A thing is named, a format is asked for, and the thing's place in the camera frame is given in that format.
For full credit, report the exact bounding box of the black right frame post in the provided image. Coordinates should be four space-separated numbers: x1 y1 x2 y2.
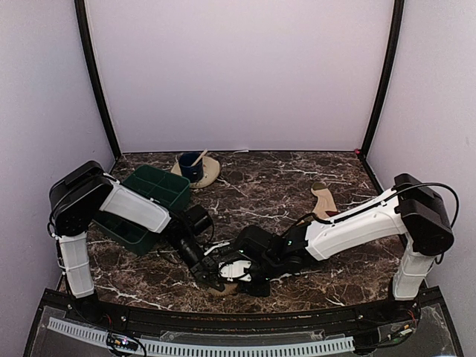
360 0 405 158

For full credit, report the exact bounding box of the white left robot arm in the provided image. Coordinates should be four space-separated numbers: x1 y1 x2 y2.
47 161 225 324

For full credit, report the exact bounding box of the green plastic divided tray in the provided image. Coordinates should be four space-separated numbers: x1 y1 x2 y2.
94 165 190 256

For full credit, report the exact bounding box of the black front rail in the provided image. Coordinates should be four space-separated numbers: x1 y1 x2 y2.
97 301 396 333

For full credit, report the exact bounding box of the wooden stick in cup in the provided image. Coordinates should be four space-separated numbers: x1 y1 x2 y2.
191 149 208 167

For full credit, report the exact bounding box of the white slotted cable duct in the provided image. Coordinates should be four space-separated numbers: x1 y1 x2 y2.
46 317 355 356

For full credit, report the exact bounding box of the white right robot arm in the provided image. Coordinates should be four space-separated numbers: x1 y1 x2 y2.
218 173 457 323

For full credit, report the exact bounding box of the black frame post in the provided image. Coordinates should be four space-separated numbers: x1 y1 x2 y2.
74 0 122 160
360 0 405 158

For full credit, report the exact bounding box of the black left frame post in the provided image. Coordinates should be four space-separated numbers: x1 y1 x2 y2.
74 0 122 160

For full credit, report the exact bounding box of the dark blue cup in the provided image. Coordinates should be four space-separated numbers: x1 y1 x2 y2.
178 152 204 183

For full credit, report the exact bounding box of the striped brown red sock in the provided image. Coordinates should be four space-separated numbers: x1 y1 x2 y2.
298 182 338 225

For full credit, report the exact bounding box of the small circuit board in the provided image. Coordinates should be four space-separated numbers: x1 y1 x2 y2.
106 333 139 352

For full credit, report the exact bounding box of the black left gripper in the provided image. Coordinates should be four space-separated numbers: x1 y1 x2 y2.
169 236 224 292

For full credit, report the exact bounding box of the tan sock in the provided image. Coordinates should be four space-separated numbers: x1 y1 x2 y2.
208 283 239 297

